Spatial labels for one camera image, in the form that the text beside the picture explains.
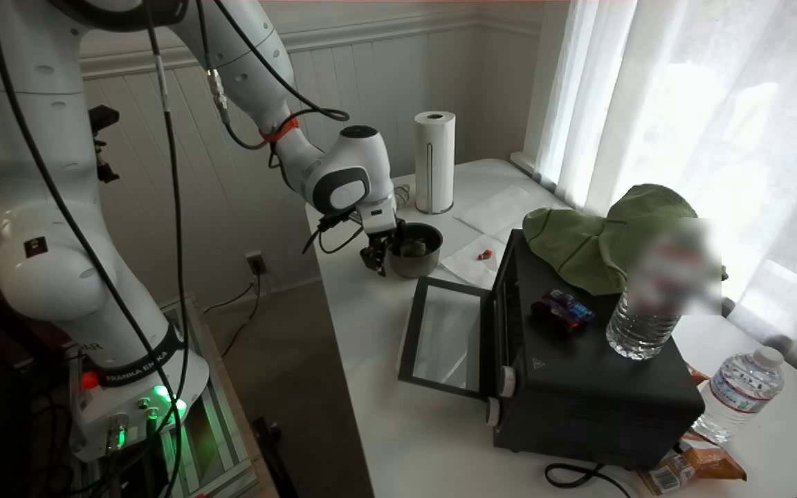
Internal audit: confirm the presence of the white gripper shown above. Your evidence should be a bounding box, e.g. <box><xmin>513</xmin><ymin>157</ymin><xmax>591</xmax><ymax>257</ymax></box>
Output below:
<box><xmin>358</xmin><ymin>194</ymin><xmax>409</xmax><ymax>280</ymax></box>

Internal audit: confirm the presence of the steel pot with long handle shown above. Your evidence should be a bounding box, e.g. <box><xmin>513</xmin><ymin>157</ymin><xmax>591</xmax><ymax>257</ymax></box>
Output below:
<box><xmin>383</xmin><ymin>218</ymin><xmax>447</xmax><ymax>281</ymax></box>

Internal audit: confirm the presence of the robot base stand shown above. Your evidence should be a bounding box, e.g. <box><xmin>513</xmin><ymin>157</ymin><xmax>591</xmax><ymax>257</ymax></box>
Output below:
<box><xmin>63</xmin><ymin>367</ymin><xmax>265</xmax><ymax>498</ymax></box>

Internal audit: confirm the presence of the white paper sheet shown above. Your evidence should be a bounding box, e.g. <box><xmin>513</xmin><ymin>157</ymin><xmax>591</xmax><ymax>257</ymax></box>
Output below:
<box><xmin>426</xmin><ymin>212</ymin><xmax>516</xmax><ymax>291</ymax></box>

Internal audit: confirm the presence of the white paper towel roll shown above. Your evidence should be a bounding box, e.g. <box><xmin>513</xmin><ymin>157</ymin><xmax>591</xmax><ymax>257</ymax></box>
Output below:
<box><xmin>414</xmin><ymin>109</ymin><xmax>461</xmax><ymax>216</ymax></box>

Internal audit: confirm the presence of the blue and red toy car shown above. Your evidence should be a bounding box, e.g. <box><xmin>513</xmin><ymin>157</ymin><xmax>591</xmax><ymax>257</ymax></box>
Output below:
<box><xmin>528</xmin><ymin>286</ymin><xmax>598</xmax><ymax>338</ymax></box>

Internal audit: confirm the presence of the green cloth hat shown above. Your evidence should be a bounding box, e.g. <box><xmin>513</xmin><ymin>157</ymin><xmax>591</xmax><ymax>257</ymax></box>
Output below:
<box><xmin>520</xmin><ymin>183</ymin><xmax>732</xmax><ymax>299</ymax></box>

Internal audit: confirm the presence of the black toaster oven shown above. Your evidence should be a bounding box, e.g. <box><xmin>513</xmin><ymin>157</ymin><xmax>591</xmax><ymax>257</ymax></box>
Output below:
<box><xmin>397</xmin><ymin>227</ymin><xmax>710</xmax><ymax>474</ymax></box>

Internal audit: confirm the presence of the large clear water bottle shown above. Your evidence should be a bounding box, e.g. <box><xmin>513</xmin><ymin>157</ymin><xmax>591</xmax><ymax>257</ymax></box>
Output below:
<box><xmin>604</xmin><ymin>216</ymin><xmax>714</xmax><ymax>366</ymax></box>

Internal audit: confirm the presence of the white snack packet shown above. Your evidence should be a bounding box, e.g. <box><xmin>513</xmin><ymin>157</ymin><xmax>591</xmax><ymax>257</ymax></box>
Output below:
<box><xmin>643</xmin><ymin>452</ymin><xmax>697</xmax><ymax>498</ymax></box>

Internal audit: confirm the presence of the white sheer curtain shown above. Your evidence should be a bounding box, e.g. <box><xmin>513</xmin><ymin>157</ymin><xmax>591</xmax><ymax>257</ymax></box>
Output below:
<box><xmin>545</xmin><ymin>0</ymin><xmax>797</xmax><ymax>391</ymax></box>

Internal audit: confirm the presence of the small clear water bottle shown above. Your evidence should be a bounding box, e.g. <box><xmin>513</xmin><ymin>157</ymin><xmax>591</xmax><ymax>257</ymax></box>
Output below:
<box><xmin>705</xmin><ymin>344</ymin><xmax>787</xmax><ymax>417</ymax></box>

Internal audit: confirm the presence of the orange snack packet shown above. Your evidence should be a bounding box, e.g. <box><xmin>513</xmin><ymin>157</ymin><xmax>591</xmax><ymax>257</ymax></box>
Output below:
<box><xmin>679</xmin><ymin>439</ymin><xmax>751</xmax><ymax>483</ymax></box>

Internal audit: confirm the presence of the black power cable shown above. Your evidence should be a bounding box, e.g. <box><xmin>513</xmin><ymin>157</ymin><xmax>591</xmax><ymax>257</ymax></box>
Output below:
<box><xmin>542</xmin><ymin>460</ymin><xmax>636</xmax><ymax>498</ymax></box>

